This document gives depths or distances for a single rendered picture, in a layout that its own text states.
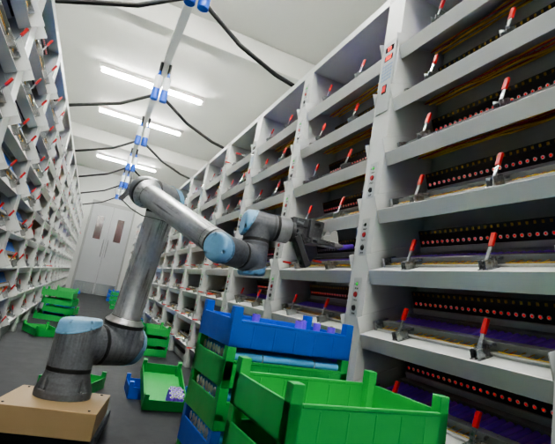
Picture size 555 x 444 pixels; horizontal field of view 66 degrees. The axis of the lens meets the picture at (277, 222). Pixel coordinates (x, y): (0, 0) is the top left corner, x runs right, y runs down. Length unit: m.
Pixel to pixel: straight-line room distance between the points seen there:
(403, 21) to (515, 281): 1.04
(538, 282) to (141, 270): 1.34
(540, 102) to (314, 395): 0.78
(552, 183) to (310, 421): 0.67
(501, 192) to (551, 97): 0.22
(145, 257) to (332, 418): 1.25
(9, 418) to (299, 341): 0.99
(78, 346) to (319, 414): 1.18
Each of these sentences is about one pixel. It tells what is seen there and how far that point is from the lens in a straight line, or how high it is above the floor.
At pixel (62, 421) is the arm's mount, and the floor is 0.11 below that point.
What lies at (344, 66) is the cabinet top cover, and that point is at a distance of 2.23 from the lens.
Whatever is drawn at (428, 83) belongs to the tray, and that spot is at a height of 1.30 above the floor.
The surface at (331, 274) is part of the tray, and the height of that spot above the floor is 0.71.
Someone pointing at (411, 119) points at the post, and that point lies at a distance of 1.59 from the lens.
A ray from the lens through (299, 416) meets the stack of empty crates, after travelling 0.64.
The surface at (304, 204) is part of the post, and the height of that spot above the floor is 1.06.
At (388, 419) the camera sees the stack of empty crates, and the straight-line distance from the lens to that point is 0.73.
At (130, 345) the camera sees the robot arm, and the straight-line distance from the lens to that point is 1.81.
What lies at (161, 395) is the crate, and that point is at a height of 0.05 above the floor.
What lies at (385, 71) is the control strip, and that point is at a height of 1.44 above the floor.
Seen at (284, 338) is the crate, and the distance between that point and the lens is 0.94.
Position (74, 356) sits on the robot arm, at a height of 0.28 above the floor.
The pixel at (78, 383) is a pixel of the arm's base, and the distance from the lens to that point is 1.72.
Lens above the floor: 0.58
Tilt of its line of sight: 10 degrees up
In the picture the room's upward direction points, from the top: 10 degrees clockwise
